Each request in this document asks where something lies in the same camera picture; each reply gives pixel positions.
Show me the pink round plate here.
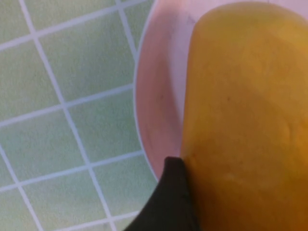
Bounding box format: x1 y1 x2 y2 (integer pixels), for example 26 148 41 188
133 0 308 182

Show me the yellow-orange mango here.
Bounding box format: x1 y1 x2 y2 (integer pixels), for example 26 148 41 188
180 1 308 231

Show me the green checked tablecloth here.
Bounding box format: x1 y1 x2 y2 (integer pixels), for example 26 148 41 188
0 0 160 231

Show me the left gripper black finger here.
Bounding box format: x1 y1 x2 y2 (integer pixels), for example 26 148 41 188
125 156 202 231

